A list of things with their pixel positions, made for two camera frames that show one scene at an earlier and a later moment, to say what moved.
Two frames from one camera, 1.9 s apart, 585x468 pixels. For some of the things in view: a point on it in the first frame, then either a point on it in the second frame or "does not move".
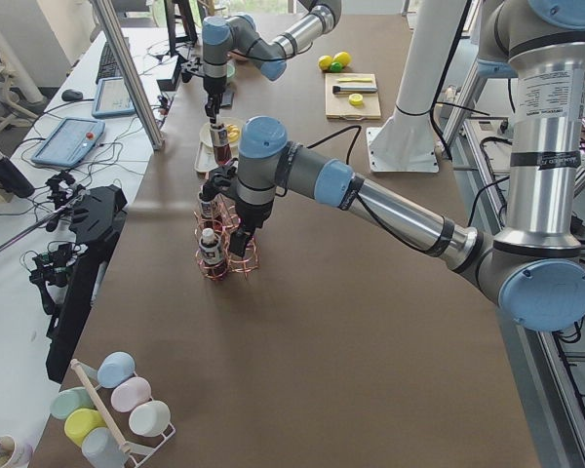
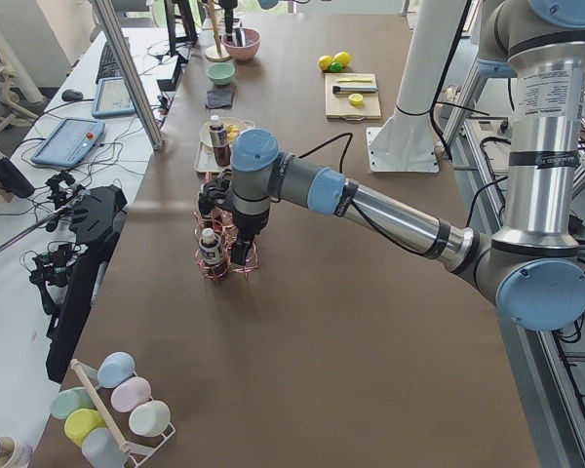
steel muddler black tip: (354, 88) does not move
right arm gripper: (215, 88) to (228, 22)
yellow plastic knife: (347, 79) does not move
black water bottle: (7, 172) does not move
